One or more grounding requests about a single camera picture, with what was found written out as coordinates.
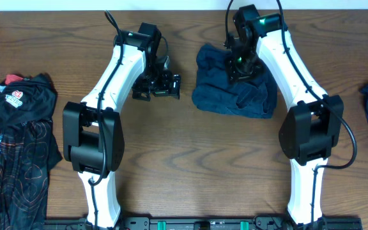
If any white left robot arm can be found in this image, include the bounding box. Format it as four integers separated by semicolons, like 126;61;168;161
63;24;181;229

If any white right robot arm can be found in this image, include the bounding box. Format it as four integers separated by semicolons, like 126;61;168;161
224;4;344;229

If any black patterned garment pile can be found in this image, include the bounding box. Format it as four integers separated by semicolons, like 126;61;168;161
0;73;62;229

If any black mounting rail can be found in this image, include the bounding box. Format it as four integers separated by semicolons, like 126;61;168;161
43;215;364;230

